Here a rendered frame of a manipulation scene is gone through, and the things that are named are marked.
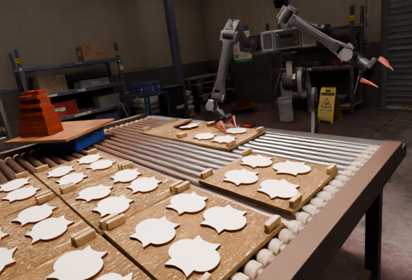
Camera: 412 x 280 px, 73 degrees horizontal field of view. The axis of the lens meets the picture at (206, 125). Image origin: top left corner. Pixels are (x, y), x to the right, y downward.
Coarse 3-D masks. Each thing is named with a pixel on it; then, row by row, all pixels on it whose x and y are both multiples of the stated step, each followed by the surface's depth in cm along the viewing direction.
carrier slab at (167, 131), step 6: (162, 126) 209; (168, 126) 207; (204, 126) 193; (144, 132) 198; (150, 132) 196; (156, 132) 193; (162, 132) 191; (168, 132) 189; (174, 132) 187; (192, 132) 181; (168, 138) 178; (174, 138) 173
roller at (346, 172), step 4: (116, 128) 236; (120, 128) 232; (124, 128) 228; (128, 128) 226; (136, 132) 213; (140, 132) 209; (192, 144) 166; (212, 148) 154; (232, 152) 144; (236, 152) 142; (240, 152) 140; (340, 172) 106; (344, 172) 104; (348, 172) 104; (352, 172) 103
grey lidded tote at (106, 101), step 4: (96, 96) 581; (100, 96) 571; (104, 96) 571; (108, 96) 577; (112, 96) 585; (116, 96) 593; (96, 100) 573; (100, 100) 566; (104, 100) 574; (108, 100) 579; (112, 100) 587; (116, 100) 594; (96, 104) 580; (100, 104) 569; (104, 104) 575; (108, 104) 581; (112, 104) 588
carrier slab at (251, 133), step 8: (208, 128) 186; (216, 128) 184; (248, 128) 174; (192, 136) 173; (216, 136) 166; (232, 136) 162; (240, 136) 160; (248, 136) 158; (256, 136) 160; (200, 144) 157; (208, 144) 153; (216, 144) 151; (224, 144) 150; (240, 144) 150
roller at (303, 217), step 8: (104, 152) 175; (112, 152) 169; (128, 160) 154; (136, 160) 149; (152, 168) 137; (160, 168) 133; (168, 168) 131; (176, 176) 123; (184, 176) 120; (192, 176) 118; (200, 184) 112; (216, 192) 105; (224, 192) 103; (240, 200) 97; (264, 208) 90; (288, 216) 84; (296, 216) 82; (304, 216) 81; (312, 216) 81; (304, 224) 80
